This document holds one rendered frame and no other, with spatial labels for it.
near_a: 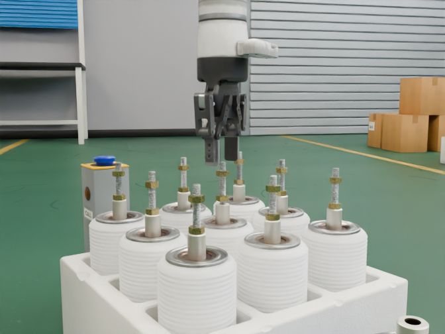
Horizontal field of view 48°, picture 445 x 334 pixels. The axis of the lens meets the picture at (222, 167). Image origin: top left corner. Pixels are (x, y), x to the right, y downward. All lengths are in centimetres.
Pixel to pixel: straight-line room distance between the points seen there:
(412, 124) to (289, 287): 366
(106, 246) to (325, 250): 32
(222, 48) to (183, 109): 497
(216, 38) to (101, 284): 38
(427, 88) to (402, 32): 228
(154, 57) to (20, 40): 139
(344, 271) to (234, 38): 36
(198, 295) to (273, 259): 11
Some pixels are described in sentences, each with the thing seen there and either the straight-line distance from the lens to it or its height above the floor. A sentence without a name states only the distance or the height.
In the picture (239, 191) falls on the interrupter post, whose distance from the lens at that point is 91.
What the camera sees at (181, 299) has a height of 22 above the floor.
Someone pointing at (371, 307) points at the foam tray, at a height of 16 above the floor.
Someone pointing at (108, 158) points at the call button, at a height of 33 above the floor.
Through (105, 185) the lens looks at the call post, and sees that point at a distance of 94.
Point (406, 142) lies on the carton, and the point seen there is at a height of 9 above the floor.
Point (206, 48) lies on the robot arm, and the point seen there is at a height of 51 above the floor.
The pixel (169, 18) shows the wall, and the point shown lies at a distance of 571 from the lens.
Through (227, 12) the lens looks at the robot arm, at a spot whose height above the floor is 56.
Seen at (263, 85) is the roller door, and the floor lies 57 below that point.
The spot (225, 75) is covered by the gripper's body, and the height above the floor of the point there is 47.
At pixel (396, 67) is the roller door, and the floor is 80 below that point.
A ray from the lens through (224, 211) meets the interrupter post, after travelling 75.
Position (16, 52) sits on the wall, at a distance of 572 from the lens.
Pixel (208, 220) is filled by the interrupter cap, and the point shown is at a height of 25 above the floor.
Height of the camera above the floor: 44
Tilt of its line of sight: 8 degrees down
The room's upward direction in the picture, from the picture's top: straight up
